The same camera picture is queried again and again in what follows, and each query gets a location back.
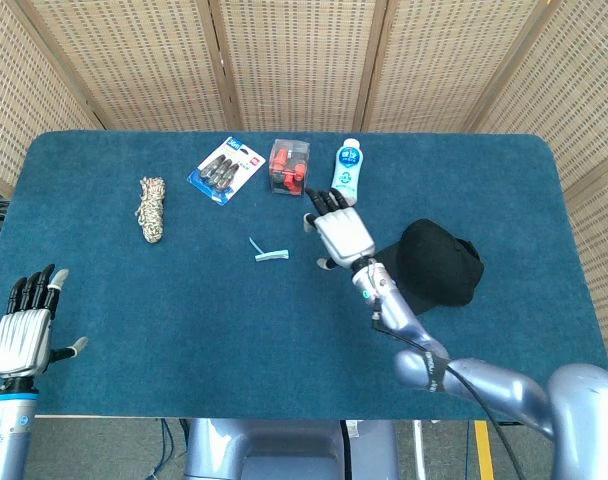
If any blue floor cable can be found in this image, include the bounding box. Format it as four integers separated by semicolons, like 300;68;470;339
151;418;179;480

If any black baseball cap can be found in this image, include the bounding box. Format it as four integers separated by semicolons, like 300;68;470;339
371;218;486;317

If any beige braided rope bundle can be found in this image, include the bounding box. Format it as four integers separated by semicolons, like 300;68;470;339
133;176;167;245

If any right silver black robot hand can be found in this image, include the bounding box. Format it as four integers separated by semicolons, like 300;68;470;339
302;187;376;271

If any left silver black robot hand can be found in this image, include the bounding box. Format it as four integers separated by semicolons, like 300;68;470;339
0;263;89;381

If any blue blister pack of pens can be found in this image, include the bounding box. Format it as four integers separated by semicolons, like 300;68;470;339
186;135;268;207

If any woven bamboo folding screen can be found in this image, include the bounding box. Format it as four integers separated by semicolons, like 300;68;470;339
0;0;608;361

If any blue-grey robot torso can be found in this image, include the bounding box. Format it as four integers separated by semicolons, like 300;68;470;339
182;418;401;480

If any clear box with red parts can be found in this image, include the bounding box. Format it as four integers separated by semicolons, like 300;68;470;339
267;138;312;197

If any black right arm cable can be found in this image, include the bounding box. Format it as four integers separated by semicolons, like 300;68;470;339
371;294;525;480

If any white plastic drink bottle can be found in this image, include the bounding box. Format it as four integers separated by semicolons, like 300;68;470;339
328;138;364;206

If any blue table cloth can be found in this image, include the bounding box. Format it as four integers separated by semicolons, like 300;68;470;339
0;130;608;421

